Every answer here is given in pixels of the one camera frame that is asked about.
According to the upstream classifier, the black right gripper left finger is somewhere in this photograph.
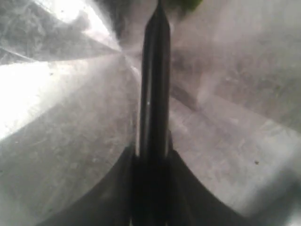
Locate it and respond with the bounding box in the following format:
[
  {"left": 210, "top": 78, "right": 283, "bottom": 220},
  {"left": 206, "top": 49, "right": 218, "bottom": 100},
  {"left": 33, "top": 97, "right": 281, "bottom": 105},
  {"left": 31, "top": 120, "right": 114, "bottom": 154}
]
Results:
[{"left": 42, "top": 145, "right": 139, "bottom": 226}]

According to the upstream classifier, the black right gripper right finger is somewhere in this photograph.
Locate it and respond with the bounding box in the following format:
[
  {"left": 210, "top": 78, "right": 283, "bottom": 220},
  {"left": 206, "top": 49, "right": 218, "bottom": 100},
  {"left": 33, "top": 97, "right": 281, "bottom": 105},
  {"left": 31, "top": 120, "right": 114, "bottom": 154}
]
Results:
[{"left": 168, "top": 150, "right": 249, "bottom": 226}]

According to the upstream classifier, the black knife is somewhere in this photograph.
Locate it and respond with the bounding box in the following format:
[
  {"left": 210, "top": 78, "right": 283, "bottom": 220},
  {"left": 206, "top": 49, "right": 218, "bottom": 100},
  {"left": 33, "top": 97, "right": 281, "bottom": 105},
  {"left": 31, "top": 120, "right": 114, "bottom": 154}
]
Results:
[{"left": 133, "top": 0, "right": 170, "bottom": 226}]

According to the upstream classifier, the green chili pepper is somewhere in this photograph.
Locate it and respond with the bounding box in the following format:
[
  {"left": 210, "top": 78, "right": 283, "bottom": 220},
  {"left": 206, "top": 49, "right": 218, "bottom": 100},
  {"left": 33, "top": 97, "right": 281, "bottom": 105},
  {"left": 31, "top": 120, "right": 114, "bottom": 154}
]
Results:
[{"left": 181, "top": 0, "right": 202, "bottom": 12}]

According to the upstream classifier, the round steel plate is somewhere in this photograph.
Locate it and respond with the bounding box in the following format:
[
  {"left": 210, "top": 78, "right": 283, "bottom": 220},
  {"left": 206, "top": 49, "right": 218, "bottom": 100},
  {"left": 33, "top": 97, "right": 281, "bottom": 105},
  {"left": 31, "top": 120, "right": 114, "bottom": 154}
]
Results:
[{"left": 0, "top": 0, "right": 301, "bottom": 226}]

